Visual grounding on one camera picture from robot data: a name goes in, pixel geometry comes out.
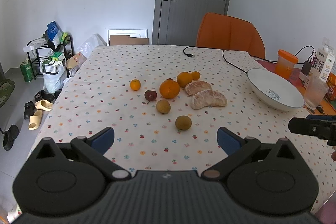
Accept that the peeled pomelo segment front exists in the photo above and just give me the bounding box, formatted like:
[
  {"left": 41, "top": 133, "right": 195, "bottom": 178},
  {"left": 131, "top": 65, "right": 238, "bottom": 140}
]
[{"left": 191, "top": 89, "right": 227, "bottom": 110}]

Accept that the peeled pomelo segment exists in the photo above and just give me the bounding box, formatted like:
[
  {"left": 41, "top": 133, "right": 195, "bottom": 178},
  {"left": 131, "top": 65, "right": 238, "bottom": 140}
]
[
  {"left": 191, "top": 89, "right": 227, "bottom": 110},
  {"left": 185, "top": 81, "right": 212, "bottom": 96}
]

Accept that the brown-green round fruit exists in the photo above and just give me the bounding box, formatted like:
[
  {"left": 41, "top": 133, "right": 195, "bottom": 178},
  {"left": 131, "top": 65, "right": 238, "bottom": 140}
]
[
  {"left": 175, "top": 115, "right": 192, "bottom": 131},
  {"left": 156, "top": 100, "right": 171, "bottom": 114}
]

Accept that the peeled pomelo segment back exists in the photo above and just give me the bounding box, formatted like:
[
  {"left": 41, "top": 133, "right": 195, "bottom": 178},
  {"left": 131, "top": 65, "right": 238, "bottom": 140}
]
[{"left": 185, "top": 81, "right": 212, "bottom": 96}]

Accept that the small mandarin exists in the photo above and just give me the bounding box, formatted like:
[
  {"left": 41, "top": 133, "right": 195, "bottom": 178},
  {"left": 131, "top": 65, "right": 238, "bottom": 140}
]
[
  {"left": 190, "top": 71, "right": 201, "bottom": 81},
  {"left": 130, "top": 79, "right": 141, "bottom": 91}
]

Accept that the dark red plum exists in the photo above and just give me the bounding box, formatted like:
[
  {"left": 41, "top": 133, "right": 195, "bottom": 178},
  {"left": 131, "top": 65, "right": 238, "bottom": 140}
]
[{"left": 144, "top": 90, "right": 157, "bottom": 103}]

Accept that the medium orange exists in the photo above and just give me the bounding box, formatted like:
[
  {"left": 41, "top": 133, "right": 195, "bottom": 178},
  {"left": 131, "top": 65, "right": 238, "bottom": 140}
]
[{"left": 177, "top": 72, "right": 193, "bottom": 88}]

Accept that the large orange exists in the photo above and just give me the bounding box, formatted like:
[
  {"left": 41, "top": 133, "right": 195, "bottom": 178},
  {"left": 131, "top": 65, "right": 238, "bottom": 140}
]
[{"left": 159, "top": 79, "right": 180, "bottom": 100}]

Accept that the person's right hand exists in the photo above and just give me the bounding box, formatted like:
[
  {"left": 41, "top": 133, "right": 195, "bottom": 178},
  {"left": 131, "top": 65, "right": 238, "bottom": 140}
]
[{"left": 331, "top": 151, "right": 336, "bottom": 161}]

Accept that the orange red table mat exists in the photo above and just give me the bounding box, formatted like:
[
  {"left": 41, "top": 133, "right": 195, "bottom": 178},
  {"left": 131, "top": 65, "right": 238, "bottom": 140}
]
[{"left": 256, "top": 58, "right": 336, "bottom": 114}]

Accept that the ribbed clear glass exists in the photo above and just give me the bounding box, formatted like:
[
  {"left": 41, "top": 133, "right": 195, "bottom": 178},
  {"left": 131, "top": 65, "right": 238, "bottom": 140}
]
[{"left": 303, "top": 76, "right": 329, "bottom": 110}]

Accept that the white ceramic bowl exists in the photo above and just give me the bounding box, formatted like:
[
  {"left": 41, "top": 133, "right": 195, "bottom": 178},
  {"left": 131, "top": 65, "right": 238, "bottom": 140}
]
[{"left": 247, "top": 68, "right": 304, "bottom": 111}]

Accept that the black power adapter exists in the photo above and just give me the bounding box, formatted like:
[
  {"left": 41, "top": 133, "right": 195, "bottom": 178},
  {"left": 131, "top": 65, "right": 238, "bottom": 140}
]
[{"left": 301, "top": 61, "right": 312, "bottom": 76}]

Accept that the beige slipper near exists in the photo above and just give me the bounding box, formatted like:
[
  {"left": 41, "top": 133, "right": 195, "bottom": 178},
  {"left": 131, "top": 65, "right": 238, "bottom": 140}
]
[{"left": 29, "top": 110, "right": 43, "bottom": 131}]

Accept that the beige slipper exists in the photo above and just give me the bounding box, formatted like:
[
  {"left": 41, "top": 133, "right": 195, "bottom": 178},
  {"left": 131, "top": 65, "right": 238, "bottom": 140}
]
[
  {"left": 35, "top": 100, "right": 53, "bottom": 112},
  {"left": 29, "top": 110, "right": 43, "bottom": 131}
]

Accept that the white milk carton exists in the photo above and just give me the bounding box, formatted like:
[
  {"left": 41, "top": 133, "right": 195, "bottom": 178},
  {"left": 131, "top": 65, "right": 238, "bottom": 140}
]
[{"left": 310, "top": 44, "right": 335, "bottom": 83}]

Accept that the black shoe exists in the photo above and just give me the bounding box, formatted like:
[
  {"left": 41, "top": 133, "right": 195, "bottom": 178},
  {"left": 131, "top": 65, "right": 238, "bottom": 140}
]
[{"left": 2, "top": 124, "right": 19, "bottom": 151}]

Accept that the beige slipper far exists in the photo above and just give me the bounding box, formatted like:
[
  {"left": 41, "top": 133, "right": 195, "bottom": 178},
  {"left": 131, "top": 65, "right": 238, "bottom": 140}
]
[{"left": 35, "top": 100, "right": 53, "bottom": 112}]

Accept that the orange lidded cup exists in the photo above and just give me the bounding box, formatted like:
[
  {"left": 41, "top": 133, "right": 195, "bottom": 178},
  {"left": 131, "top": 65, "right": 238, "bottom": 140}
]
[{"left": 274, "top": 50, "right": 298, "bottom": 80}]

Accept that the white plastic bag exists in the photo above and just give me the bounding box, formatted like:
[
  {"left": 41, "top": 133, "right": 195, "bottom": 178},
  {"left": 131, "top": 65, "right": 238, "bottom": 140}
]
[{"left": 39, "top": 59, "right": 67, "bottom": 93}]

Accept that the green carton box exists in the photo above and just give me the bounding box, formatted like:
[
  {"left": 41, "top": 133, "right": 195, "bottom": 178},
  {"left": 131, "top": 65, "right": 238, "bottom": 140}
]
[{"left": 19, "top": 59, "right": 34, "bottom": 83}]

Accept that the black metal shelf rack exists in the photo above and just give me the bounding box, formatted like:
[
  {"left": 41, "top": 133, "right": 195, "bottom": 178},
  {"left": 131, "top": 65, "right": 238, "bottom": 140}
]
[{"left": 24, "top": 33, "right": 74, "bottom": 80}]

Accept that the floral white tablecloth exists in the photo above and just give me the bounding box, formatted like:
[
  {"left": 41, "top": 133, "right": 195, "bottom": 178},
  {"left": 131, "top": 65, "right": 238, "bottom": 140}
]
[{"left": 13, "top": 45, "right": 335, "bottom": 223}]

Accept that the clear plastic bag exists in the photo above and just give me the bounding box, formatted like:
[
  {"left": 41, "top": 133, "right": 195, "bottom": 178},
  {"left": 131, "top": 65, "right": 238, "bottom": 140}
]
[{"left": 77, "top": 34, "right": 106, "bottom": 59}]

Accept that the orange chair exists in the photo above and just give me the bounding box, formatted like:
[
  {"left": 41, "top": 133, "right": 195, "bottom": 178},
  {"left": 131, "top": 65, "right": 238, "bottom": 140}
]
[{"left": 196, "top": 12, "right": 265, "bottom": 59}]

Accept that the blue white bag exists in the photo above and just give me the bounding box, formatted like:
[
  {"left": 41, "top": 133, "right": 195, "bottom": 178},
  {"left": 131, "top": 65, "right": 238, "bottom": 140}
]
[{"left": 47, "top": 21, "right": 63, "bottom": 48}]

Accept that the cardboard sheet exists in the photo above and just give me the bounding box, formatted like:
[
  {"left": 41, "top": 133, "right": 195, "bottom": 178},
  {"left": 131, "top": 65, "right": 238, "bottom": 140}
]
[{"left": 109, "top": 35, "right": 149, "bottom": 46}]

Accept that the white framed board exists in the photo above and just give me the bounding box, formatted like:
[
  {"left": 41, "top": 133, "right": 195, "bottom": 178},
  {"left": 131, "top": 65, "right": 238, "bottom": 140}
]
[{"left": 108, "top": 29, "right": 148, "bottom": 45}]

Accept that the black charger cable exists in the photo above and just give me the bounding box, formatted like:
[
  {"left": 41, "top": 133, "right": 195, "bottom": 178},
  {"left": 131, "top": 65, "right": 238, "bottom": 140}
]
[{"left": 222, "top": 49, "right": 277, "bottom": 75}]

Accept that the black usb cable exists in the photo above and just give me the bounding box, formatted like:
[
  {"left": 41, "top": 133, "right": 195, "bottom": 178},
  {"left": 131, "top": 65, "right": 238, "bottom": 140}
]
[{"left": 183, "top": 45, "right": 224, "bottom": 59}]

